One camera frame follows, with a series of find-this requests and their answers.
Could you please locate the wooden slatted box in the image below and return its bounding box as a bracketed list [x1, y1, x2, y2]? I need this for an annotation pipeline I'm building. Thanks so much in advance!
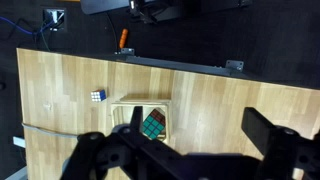
[110, 94, 173, 145]

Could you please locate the blue cable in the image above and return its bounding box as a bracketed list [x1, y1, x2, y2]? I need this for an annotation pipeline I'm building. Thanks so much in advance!
[0, 15, 54, 36]

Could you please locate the large Rubik's cube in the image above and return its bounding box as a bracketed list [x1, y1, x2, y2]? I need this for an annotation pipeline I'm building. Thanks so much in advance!
[142, 108, 167, 140]

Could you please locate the small Rubik's cube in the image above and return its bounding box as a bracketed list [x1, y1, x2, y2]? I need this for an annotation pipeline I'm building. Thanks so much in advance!
[90, 88, 108, 103]

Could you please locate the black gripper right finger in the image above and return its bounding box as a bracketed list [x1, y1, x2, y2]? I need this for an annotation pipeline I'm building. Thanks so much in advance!
[241, 107, 320, 180]

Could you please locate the floor outlet box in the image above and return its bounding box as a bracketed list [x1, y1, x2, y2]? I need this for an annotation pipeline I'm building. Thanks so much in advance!
[42, 7, 67, 32]

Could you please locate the grey chair mat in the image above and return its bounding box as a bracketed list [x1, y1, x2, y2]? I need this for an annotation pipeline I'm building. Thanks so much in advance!
[80, 0, 132, 16]

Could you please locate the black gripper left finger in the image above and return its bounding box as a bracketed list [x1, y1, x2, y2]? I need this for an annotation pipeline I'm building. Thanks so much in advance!
[59, 105, 188, 180]

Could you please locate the white frame leg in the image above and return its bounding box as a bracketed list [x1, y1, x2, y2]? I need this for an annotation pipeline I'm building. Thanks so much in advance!
[0, 135, 29, 180]

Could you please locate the thin black floor cable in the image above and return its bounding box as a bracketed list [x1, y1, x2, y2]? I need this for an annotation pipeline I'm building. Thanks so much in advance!
[105, 11, 120, 52]

